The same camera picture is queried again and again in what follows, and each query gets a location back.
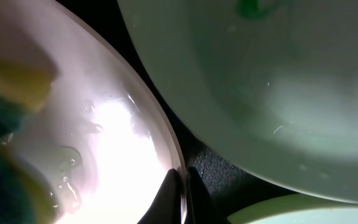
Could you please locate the white round plate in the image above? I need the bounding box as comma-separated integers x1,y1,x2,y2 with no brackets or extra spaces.
0,1,184,223

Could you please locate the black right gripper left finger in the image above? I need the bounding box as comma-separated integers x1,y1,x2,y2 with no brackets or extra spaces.
138,169,182,224

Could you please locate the round black tray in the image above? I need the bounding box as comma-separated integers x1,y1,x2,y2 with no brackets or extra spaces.
58,0,293,217

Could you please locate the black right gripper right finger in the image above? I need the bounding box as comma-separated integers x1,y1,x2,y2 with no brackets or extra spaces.
186,167,231,224

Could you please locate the mint plate with green stain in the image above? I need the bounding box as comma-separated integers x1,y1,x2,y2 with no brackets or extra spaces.
119,0,358,203

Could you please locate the yellow green scrubbing sponge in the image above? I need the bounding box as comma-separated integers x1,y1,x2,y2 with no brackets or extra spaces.
0,59,58,223

